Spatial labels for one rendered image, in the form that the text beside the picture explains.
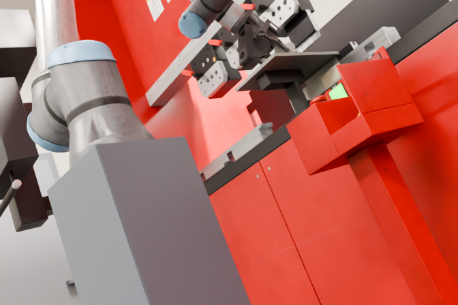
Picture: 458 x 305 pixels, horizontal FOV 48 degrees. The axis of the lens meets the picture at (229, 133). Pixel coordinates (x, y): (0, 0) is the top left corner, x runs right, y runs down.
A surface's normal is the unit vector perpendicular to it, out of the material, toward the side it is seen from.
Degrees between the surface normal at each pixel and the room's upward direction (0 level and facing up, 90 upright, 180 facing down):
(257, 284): 90
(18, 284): 90
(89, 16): 90
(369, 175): 90
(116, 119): 72
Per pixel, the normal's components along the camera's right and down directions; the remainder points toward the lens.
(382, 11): -0.75, 0.12
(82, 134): -0.44, -0.40
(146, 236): 0.63, -0.46
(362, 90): 0.46, -0.43
